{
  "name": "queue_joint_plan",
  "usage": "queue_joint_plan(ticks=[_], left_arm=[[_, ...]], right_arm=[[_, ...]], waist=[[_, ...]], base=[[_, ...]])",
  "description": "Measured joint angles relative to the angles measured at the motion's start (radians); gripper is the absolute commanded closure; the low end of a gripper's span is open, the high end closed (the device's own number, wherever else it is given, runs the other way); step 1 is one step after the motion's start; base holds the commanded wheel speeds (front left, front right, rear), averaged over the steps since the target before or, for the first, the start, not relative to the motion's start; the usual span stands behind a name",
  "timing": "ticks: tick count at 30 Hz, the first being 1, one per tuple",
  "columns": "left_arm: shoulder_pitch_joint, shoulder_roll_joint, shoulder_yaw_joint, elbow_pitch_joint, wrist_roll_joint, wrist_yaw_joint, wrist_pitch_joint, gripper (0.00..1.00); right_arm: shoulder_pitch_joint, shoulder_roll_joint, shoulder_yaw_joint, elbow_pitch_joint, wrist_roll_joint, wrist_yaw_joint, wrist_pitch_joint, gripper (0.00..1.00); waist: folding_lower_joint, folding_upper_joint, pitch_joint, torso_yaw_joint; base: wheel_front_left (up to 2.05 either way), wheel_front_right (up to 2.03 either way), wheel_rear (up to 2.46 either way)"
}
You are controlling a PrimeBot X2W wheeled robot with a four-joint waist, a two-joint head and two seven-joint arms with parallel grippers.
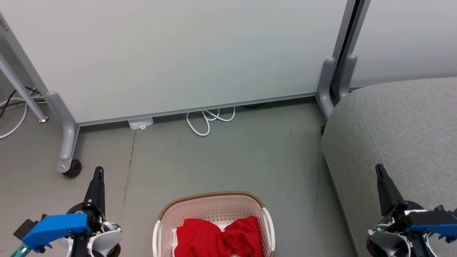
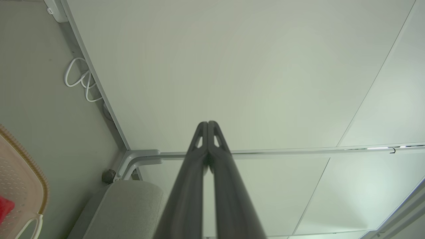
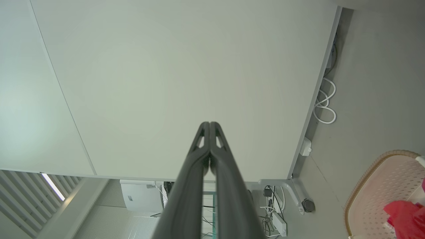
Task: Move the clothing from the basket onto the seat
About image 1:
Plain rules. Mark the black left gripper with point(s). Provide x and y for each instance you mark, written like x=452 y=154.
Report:
x=85 y=210

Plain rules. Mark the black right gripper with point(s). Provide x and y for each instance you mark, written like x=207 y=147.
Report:
x=403 y=212

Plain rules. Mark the red cloth garment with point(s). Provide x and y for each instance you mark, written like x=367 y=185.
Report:
x=219 y=237

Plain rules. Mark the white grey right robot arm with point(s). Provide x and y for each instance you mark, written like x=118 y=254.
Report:
x=387 y=244

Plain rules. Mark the grey fabric sofa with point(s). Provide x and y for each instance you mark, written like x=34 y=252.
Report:
x=400 y=150

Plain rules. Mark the black caster wheel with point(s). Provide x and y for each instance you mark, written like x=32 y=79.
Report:
x=73 y=169

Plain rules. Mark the grey partition leg with caster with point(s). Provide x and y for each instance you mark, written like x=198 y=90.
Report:
x=66 y=132

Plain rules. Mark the white power adapter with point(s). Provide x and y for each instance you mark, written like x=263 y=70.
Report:
x=140 y=123

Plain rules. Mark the grey curved partition leg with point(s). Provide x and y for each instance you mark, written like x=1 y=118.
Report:
x=325 y=89
x=347 y=75

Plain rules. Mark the beige perforated laundry basket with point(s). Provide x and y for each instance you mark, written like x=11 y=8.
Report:
x=214 y=221

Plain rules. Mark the grey metal table leg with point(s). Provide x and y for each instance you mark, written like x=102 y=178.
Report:
x=21 y=91

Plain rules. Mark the large white partition panel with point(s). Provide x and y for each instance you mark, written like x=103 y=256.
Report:
x=171 y=53

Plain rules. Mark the blue right camera mount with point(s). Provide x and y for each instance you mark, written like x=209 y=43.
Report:
x=433 y=223

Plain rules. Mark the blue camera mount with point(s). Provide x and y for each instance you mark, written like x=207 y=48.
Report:
x=433 y=223
x=57 y=228

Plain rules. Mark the blue left camera mount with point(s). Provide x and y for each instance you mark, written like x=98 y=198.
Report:
x=57 y=228

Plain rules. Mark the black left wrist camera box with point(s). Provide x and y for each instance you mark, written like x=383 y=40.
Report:
x=25 y=228

